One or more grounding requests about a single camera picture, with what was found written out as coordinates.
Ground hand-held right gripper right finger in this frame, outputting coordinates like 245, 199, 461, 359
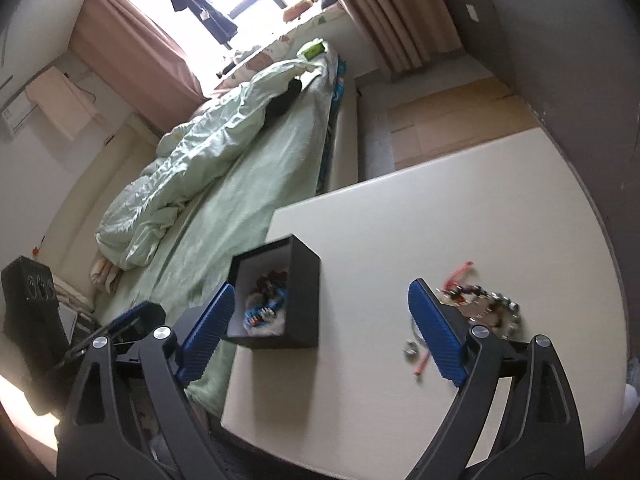
405, 278, 586, 480

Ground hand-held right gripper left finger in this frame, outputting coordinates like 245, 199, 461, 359
56, 282, 236, 480

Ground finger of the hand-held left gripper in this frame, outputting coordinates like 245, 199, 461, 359
102, 301, 167, 346

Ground circuit board with components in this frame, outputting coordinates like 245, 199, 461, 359
434, 284, 524, 342

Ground black square jewelry box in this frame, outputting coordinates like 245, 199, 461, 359
226, 234, 321, 351

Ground pile of jewelry pieces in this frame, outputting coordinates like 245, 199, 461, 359
242, 270, 290, 336

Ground black speaker box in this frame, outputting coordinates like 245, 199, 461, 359
0, 255, 72, 413

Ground bed with green sheet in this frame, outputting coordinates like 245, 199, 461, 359
92, 42, 346, 413

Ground light green quilt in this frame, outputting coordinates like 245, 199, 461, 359
95, 58, 323, 271

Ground grey rug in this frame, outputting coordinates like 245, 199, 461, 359
356, 121, 397, 182

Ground brown cardboard sheets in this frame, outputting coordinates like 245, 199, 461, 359
387, 76, 542, 171

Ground pink hanging towel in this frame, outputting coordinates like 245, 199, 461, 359
25, 67, 97, 142

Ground white air conditioner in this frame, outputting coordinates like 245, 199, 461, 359
0, 87, 37, 137

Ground black cloth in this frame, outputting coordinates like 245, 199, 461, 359
265, 78, 304, 117

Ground pink curtain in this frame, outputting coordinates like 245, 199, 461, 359
69, 0, 206, 137
309, 0, 462, 74

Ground white printed pillow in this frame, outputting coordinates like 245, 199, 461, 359
214, 35, 301, 92

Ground dark hanging clothes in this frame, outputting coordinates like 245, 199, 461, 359
157, 0, 239, 42

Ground red wire on table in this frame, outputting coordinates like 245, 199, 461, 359
446, 260, 474, 288

